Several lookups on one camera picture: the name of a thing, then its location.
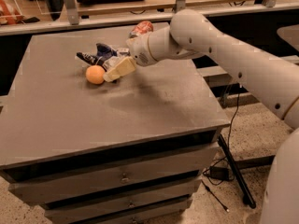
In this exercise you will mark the black stand leg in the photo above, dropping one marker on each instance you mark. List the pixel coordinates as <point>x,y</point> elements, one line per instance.
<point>248,198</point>

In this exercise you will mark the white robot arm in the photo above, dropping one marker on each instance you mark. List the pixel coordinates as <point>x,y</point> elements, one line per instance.
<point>270,79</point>

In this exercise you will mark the black power adapter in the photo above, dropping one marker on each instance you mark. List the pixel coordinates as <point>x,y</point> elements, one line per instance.
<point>219,173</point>

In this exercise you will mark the grey metal railing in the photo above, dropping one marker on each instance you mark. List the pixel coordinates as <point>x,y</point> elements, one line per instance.
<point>83,17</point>

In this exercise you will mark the black floor cable plug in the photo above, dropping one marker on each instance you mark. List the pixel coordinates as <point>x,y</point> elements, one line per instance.
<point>225,208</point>

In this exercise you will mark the orange fruit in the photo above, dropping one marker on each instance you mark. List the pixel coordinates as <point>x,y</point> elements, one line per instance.
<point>94,74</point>

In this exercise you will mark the orange soda can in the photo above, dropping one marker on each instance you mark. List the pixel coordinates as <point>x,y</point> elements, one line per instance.
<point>142,28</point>

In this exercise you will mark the grey drawer cabinet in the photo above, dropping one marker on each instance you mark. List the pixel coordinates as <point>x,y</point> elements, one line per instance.
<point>118,153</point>

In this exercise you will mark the orange white object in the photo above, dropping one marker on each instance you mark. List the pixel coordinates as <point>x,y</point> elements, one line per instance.
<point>8,14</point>

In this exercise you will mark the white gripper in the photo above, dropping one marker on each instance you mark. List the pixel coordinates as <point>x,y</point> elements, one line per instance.
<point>139,50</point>

